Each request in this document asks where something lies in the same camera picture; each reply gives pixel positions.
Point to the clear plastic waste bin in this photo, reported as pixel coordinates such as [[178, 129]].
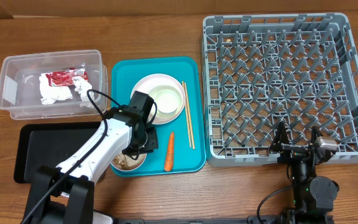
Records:
[[20, 85]]

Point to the grey dishwasher rack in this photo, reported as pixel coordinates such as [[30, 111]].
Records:
[[262, 70]]

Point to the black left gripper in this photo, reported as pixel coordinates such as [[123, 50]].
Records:
[[151, 143]]

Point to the cream plastic cup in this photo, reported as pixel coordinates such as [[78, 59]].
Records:
[[167, 102]]

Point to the rice and peanut leftovers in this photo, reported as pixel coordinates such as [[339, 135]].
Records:
[[126, 161]]

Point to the teal plastic tray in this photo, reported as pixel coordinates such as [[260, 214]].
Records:
[[125, 74]]

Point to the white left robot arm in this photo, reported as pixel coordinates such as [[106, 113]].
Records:
[[65, 193]]

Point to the orange carrot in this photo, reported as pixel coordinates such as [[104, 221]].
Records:
[[168, 165]]

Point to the black waste tray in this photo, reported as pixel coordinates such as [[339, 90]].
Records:
[[47, 145]]

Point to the red snack wrapper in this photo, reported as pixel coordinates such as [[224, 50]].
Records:
[[64, 77]]

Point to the pink food bowl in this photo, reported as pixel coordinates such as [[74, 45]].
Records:
[[129, 163]]

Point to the cream shallow bowl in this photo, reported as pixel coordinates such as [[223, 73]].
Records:
[[156, 89]]

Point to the pink round plate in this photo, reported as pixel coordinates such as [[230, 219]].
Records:
[[150, 81]]

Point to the white napkin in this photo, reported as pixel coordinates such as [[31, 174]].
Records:
[[51, 94]]

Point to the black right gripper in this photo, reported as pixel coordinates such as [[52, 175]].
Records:
[[278, 145]]

